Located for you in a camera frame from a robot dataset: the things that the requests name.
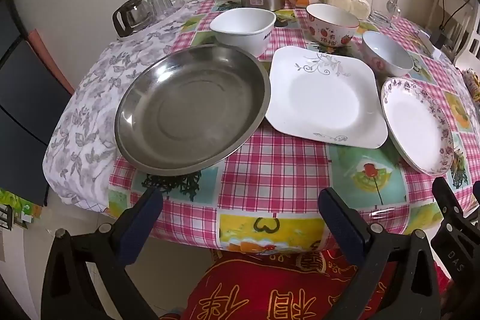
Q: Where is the glass teapot black handle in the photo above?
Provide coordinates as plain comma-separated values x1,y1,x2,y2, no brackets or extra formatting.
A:
112,0,154,38

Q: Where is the grey floral towel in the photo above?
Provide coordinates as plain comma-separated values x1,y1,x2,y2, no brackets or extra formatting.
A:
42,0,201,213

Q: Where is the white square bowl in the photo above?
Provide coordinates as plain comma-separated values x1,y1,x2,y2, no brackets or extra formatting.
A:
209,7,277,58

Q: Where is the black power adapter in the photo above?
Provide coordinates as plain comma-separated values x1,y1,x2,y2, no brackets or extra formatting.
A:
430,28,447,49

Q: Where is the clear drinking glass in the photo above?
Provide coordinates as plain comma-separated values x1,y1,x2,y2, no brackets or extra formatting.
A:
147,0,185,21

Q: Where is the white plastic basket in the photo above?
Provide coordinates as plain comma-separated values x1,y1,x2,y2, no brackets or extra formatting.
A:
426,0,479,62

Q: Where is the bag of steamed buns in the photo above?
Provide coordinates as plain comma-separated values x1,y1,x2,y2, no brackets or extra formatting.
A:
319,0,371,20

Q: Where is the floral rim round plate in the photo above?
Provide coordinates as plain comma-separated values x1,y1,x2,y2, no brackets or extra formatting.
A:
381,77,454,177

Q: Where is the strawberry pattern bowl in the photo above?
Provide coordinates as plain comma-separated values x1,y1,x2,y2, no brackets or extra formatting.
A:
306,3,360,48

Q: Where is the clear glass mug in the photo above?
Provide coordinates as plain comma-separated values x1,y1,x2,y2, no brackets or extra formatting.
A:
368,0,400,28

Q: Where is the white square plate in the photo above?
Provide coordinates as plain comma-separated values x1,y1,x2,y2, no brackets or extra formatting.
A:
266,46,388,149

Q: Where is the candy packet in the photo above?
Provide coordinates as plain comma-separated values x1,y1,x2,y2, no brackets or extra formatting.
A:
462,68,480,104

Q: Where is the small white bowl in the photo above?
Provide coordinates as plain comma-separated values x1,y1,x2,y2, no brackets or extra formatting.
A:
360,31,413,77

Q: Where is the red embroidered cushion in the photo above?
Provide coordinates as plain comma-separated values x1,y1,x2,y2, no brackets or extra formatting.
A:
181,247,451,320

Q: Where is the large stainless steel plate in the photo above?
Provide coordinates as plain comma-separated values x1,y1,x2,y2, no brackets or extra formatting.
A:
115,44,270,177

